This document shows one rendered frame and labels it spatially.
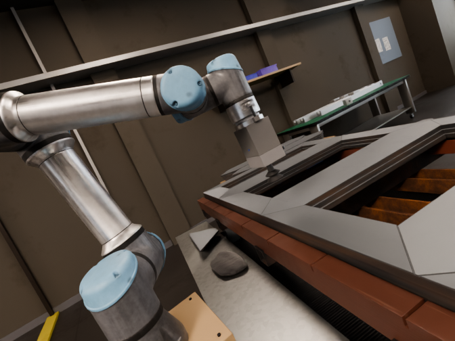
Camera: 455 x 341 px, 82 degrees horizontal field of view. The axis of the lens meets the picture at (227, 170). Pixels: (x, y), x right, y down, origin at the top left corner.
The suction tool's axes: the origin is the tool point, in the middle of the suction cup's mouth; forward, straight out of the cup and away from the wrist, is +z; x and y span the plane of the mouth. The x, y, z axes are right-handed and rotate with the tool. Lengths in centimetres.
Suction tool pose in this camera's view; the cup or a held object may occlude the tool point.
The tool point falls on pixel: (275, 178)
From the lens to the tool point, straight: 66.5
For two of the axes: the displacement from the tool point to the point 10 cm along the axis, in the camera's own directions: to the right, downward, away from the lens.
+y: -3.1, 0.1, 9.5
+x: -8.4, 4.6, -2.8
